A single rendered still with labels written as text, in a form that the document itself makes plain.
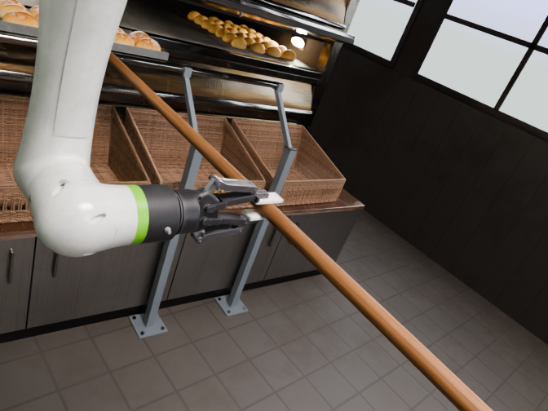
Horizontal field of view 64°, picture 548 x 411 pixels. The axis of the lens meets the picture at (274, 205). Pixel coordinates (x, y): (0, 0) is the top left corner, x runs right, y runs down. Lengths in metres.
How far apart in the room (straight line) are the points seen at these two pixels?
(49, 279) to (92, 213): 1.26
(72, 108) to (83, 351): 1.52
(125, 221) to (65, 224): 0.08
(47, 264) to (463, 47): 3.21
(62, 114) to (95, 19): 0.14
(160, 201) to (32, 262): 1.17
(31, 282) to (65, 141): 1.21
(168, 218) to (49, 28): 0.30
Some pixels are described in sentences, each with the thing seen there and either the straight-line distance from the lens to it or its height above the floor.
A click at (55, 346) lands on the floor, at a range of 2.11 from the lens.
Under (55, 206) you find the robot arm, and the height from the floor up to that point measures 1.23.
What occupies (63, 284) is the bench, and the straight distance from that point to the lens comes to 1.92.
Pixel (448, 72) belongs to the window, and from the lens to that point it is 3.88.
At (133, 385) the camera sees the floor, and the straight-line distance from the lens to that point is 2.01.
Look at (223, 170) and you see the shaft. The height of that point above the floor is 1.20.
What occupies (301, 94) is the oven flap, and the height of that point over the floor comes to 1.03.
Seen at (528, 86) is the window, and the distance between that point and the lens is 3.66.
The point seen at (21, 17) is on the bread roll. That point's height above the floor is 1.22.
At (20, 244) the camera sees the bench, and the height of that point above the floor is 0.52.
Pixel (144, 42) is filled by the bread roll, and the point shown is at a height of 1.22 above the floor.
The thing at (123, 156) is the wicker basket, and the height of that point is 0.71.
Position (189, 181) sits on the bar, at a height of 0.80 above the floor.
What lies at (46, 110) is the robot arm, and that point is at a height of 1.32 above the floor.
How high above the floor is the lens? 1.57
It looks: 26 degrees down
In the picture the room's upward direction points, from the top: 21 degrees clockwise
